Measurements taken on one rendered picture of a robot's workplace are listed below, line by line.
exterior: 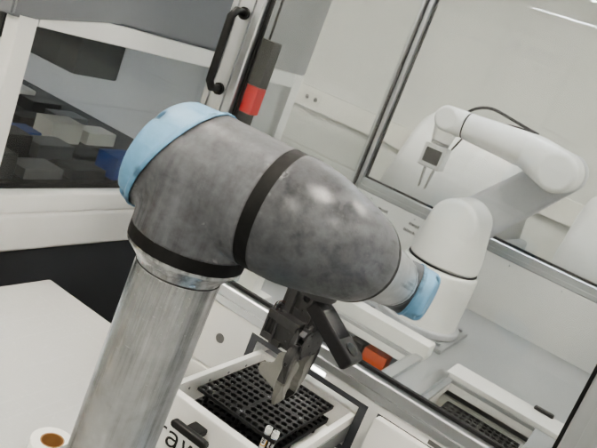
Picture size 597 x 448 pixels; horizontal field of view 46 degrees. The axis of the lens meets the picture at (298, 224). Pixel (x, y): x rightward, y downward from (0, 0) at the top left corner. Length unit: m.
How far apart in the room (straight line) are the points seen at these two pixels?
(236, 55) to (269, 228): 0.97
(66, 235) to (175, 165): 1.35
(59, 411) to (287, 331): 0.47
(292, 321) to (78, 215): 0.95
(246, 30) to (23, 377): 0.82
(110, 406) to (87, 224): 1.30
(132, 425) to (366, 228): 0.30
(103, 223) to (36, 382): 0.69
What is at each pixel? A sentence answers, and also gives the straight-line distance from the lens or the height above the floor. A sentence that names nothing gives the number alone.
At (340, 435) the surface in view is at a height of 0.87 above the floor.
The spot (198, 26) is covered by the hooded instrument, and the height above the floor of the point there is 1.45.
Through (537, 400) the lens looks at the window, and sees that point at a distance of 1.32.
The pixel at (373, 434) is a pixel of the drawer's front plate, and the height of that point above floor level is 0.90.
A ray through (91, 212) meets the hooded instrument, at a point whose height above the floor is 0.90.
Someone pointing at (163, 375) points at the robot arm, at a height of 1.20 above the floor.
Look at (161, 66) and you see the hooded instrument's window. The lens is 1.97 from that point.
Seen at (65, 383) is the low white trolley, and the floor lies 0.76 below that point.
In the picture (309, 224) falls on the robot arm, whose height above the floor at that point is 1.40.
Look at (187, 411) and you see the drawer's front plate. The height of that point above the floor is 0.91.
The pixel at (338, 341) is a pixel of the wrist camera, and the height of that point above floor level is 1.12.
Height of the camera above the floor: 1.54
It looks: 14 degrees down
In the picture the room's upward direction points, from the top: 21 degrees clockwise
